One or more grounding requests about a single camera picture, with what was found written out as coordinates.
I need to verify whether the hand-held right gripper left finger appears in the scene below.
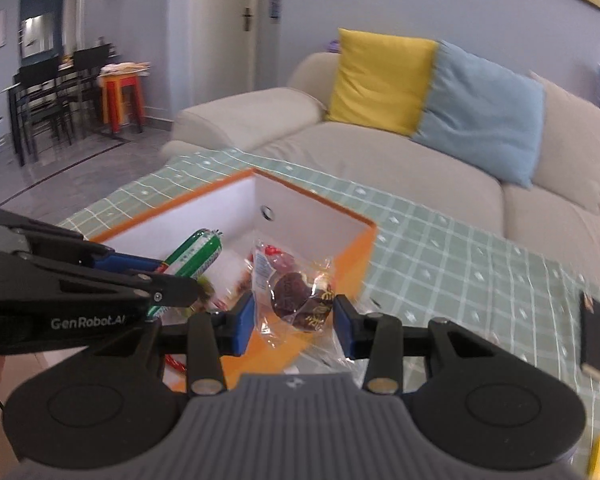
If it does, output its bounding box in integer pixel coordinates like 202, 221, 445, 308
125, 290, 257, 395

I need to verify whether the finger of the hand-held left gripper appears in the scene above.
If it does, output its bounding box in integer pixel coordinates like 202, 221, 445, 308
0, 204, 166, 275
55, 269, 204, 311

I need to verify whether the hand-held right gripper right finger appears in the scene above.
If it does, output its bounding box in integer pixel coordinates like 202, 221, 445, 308
333, 293, 488, 395

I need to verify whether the green sausage stick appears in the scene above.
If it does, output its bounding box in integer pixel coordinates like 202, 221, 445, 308
147, 229, 224, 318

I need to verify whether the clear chocolate snack packet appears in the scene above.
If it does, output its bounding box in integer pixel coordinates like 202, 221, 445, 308
250, 240, 338, 347

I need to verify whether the orange-rimmed white storage box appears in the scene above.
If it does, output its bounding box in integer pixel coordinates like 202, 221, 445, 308
87, 169, 378, 393

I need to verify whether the green grid tablecloth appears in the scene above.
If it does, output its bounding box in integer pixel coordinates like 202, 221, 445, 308
55, 147, 600, 466

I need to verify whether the stack of red orange stools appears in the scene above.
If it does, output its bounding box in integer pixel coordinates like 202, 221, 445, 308
101, 74, 145, 136

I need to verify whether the beige sofa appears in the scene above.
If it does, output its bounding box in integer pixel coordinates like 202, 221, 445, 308
159, 51, 600, 281

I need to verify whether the bundle on stools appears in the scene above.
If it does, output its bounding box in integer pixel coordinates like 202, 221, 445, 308
99, 61, 151, 80

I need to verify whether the black dining chair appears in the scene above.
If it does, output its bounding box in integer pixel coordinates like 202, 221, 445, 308
15, 57, 73, 166
72, 45, 113, 128

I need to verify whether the yellow pillow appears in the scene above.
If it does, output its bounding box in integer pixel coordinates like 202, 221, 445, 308
325, 28, 440, 137

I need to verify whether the light blue pillow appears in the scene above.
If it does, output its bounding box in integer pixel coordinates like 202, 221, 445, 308
411, 40, 546, 188

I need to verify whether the white door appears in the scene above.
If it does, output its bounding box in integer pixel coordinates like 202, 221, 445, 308
187, 0, 261, 106

